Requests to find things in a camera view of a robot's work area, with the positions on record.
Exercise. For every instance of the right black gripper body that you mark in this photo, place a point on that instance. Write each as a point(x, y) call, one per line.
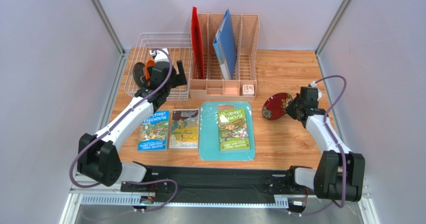
point(293, 107)

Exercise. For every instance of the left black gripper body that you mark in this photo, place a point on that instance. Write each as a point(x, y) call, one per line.
point(171, 84)

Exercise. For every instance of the orange plate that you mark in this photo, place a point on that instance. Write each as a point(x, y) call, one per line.
point(148, 69)

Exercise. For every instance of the dark red floral plate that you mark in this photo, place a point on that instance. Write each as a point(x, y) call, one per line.
point(275, 106)

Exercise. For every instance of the dark grey plate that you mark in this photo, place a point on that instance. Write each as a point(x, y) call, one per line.
point(139, 74)

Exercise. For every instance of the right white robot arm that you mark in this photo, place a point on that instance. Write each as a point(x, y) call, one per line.
point(340, 172)

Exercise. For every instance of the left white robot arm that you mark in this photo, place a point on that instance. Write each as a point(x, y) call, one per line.
point(98, 156)

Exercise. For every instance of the red folder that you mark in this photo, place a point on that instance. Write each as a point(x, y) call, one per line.
point(196, 41)

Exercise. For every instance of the small pink white box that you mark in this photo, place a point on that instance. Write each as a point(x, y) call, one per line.
point(248, 90)

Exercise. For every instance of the beige paperback book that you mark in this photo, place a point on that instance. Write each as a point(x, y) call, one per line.
point(184, 129)

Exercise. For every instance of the blue folder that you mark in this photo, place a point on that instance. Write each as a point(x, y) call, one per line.
point(225, 48)

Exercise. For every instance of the green Storey Treehouse book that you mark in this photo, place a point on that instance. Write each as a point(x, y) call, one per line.
point(233, 130)

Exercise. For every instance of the blue 26-Storey Treehouse book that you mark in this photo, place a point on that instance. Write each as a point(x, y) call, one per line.
point(154, 132)

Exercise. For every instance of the teal cutting board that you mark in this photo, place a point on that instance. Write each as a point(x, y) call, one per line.
point(209, 139)

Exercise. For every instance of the pink plastic file organizer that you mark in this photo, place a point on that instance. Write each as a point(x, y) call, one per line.
point(246, 29)

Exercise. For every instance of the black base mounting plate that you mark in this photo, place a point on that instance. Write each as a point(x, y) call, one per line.
point(215, 184)

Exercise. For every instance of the white wire dish rack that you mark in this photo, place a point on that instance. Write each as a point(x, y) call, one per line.
point(178, 46)

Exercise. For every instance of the silver aluminium rail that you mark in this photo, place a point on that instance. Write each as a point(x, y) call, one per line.
point(140, 200)

